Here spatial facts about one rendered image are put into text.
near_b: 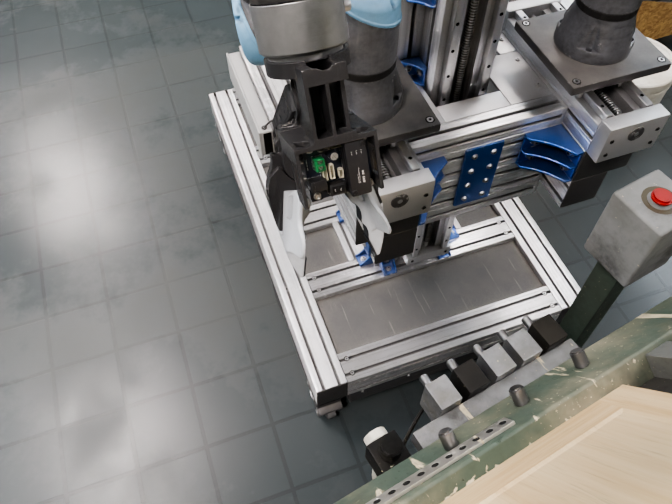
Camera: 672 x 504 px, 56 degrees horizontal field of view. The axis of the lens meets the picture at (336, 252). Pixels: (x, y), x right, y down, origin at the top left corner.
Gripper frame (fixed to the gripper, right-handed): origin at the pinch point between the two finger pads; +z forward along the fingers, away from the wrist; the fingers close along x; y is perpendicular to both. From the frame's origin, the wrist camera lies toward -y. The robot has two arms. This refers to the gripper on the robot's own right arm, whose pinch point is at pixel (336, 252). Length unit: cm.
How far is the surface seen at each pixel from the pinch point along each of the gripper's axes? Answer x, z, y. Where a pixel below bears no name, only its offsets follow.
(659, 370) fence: 50, 42, -9
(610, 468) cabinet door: 28.7, 37.5, 7.2
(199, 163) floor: -5, 50, -189
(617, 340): 51, 43, -19
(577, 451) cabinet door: 28.7, 40.8, 0.6
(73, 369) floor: -62, 83, -125
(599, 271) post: 66, 47, -44
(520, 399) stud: 28, 43, -14
